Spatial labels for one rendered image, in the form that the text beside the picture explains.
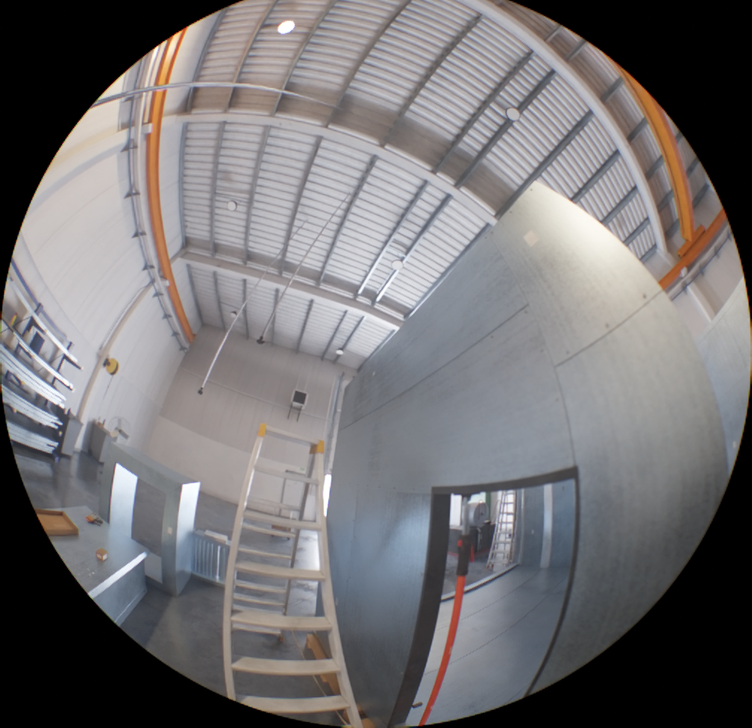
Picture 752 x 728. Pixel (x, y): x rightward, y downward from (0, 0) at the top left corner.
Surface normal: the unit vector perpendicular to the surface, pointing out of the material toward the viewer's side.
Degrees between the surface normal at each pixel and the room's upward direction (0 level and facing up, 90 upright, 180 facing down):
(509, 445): 90
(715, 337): 90
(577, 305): 90
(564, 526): 90
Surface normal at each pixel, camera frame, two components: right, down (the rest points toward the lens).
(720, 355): -0.99, -0.13
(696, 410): -0.90, -0.32
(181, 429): 0.44, -0.47
